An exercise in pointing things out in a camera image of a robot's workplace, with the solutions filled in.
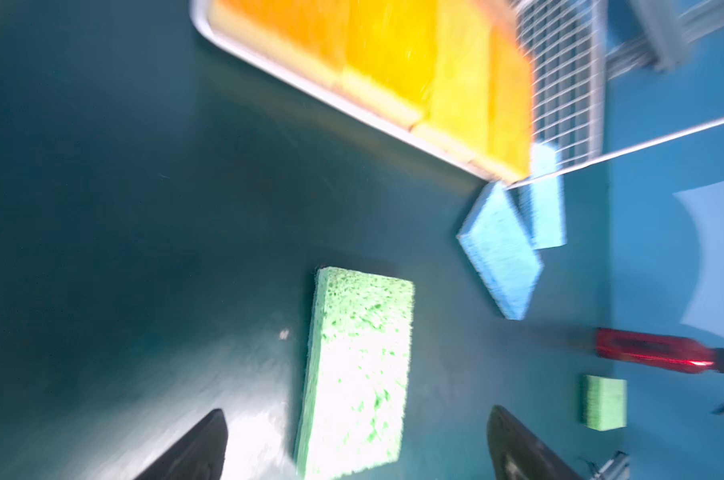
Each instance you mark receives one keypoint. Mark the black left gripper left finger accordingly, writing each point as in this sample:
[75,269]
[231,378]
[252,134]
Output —
[198,455]

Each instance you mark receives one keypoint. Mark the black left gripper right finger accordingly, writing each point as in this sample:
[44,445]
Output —
[517,453]

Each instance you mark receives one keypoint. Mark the green sponge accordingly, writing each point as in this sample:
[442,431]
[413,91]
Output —
[357,376]
[605,403]

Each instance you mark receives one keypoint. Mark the blue sponge near shelf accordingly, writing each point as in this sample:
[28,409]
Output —
[543,202]

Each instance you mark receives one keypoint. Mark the red small object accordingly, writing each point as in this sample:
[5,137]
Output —
[673,353]

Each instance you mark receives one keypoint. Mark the blue sponge centre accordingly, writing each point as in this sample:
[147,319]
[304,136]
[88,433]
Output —
[498,246]

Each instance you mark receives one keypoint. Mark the white wire wooden shelf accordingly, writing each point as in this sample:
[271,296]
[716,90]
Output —
[572,63]

